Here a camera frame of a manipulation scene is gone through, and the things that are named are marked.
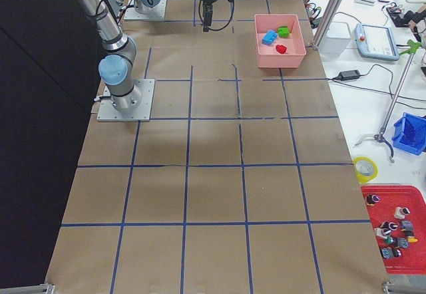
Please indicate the green toy block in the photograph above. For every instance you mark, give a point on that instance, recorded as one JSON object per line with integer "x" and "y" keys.
{"x": 283, "y": 32}

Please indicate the aluminium frame post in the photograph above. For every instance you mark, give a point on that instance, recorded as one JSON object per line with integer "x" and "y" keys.
{"x": 326, "y": 20}

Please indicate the black power adapter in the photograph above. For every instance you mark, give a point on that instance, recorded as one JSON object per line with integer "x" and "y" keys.
{"x": 348, "y": 75}

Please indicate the teach pendant tablet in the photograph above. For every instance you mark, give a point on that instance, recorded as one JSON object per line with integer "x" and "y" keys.
{"x": 376, "y": 42}

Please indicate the red toy block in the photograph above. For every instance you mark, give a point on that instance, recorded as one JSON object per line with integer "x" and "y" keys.
{"x": 281, "y": 49}

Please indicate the reacher grabber tool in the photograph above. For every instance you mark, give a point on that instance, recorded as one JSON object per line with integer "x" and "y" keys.
{"x": 379, "y": 137}

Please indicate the white plastic container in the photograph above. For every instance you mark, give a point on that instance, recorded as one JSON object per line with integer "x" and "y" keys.
{"x": 336, "y": 39}

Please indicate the pink plastic box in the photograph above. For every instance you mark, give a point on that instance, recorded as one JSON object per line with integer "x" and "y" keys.
{"x": 266, "y": 55}

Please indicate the blue toy block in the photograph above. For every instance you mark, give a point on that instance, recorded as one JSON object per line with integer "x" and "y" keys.
{"x": 269, "y": 37}

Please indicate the red plastic tray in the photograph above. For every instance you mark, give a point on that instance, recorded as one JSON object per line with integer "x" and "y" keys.
{"x": 397, "y": 215}

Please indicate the yellow tape roll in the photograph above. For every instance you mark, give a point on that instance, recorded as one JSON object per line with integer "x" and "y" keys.
{"x": 365, "y": 169}

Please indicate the blue storage bin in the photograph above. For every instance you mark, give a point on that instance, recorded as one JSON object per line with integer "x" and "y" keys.
{"x": 409, "y": 135}

